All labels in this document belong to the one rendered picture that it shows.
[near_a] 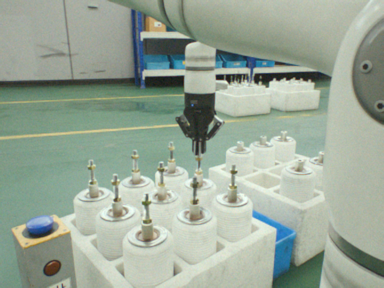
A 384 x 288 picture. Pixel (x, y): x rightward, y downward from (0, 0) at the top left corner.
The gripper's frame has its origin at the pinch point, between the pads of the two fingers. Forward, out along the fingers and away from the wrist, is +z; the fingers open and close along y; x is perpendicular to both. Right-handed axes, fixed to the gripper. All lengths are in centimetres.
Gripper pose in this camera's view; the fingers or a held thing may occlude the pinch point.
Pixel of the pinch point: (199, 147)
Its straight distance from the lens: 82.3
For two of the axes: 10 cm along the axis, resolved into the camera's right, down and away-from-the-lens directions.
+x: 4.7, -2.6, 8.4
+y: 8.8, 1.5, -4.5
